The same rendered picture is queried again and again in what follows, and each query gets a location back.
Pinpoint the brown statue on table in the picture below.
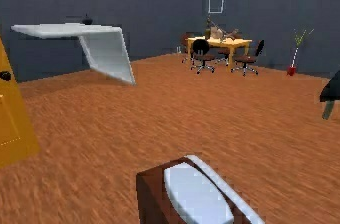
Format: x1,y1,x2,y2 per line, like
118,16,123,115
222,28,240,41

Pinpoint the yellow wooden dining table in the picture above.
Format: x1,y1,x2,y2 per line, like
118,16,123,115
186,35,254,72

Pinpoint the white angular desk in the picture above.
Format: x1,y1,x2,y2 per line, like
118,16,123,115
10,22,137,87

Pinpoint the brown bed with white pillow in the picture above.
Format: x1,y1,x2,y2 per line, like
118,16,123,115
135,154,266,224

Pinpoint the black round door knob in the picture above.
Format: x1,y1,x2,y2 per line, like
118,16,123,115
0,70,13,82

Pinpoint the dark green bottle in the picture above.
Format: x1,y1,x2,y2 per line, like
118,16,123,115
204,16,212,40

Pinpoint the red vase with green plant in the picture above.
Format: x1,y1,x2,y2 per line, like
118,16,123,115
286,27,315,77

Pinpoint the small black object on desk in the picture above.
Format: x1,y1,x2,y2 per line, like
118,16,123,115
81,14,94,26

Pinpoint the tan paper bag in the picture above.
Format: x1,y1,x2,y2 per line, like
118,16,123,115
210,26,224,40

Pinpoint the white framed wall picture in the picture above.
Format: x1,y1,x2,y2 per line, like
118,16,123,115
207,0,225,15

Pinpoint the black office chair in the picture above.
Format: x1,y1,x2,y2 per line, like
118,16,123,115
190,38,217,75
215,48,231,67
230,39,266,77

